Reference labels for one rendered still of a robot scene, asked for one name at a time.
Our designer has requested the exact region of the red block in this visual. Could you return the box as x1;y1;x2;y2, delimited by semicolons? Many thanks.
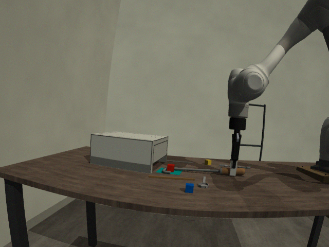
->
167;164;174;172

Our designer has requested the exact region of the grey metal spoon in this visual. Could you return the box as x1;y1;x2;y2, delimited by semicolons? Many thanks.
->
198;177;209;188

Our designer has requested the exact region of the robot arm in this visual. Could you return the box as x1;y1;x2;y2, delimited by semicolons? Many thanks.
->
228;0;329;173

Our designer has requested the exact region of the blue cube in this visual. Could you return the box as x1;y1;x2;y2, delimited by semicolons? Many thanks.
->
185;183;194;193

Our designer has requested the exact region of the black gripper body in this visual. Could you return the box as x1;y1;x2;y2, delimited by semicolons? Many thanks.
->
229;117;246;137

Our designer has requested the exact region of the steel hook with wooden handle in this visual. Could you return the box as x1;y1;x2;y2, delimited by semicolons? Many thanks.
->
162;167;245;175

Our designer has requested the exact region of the teal square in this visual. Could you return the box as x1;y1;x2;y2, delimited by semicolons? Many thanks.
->
156;168;182;175

